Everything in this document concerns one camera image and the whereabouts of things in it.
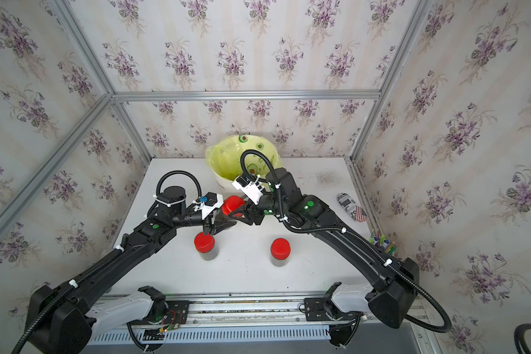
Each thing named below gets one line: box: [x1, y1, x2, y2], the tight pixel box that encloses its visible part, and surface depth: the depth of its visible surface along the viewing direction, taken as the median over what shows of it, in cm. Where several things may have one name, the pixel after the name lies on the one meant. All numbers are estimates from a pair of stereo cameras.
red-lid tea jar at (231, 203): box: [221, 195, 246, 218], surface depth 64 cm
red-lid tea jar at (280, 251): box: [269, 237, 292, 267], surface depth 79 cm
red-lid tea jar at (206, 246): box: [193, 231, 217, 262], surface depth 80 cm
